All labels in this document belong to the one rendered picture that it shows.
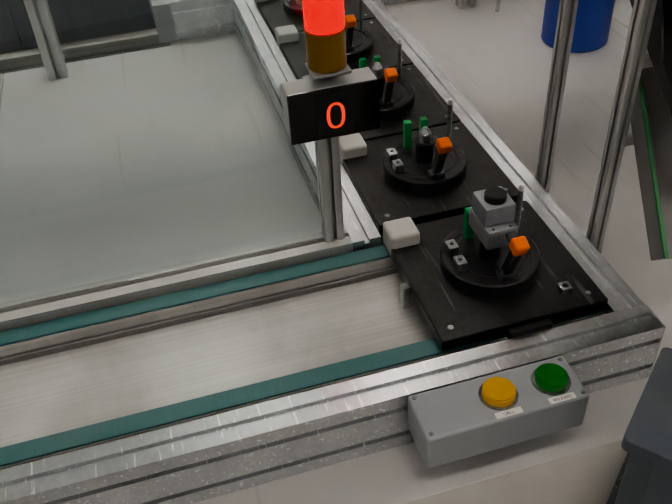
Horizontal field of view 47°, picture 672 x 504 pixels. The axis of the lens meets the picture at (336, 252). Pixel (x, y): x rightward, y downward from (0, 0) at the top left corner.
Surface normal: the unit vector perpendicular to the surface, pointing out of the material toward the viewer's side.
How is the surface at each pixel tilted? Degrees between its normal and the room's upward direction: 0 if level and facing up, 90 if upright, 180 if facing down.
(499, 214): 90
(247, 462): 90
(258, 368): 0
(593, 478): 0
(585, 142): 0
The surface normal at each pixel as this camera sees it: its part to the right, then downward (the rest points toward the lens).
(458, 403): -0.05, -0.76
